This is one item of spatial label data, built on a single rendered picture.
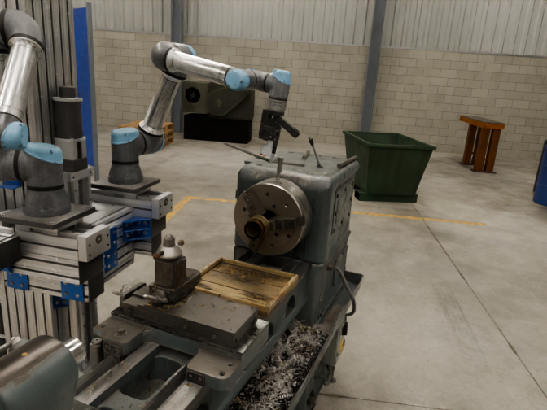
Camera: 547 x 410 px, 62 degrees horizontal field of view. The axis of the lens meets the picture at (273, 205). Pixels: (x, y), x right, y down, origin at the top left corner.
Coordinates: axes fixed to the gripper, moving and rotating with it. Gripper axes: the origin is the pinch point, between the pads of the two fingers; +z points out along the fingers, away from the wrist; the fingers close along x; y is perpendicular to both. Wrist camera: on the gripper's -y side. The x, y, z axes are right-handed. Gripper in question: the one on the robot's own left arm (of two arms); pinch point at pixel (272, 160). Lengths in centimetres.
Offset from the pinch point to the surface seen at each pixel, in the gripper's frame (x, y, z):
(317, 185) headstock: -4.7, -21.5, 8.6
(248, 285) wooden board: 26, 2, 44
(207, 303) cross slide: 56, 16, 35
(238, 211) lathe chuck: -1.5, 10.1, 24.5
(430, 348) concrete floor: -65, -129, 123
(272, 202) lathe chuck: 4.5, -2.7, 16.2
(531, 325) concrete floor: -98, -218, 115
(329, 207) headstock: -2.9, -28.1, 17.3
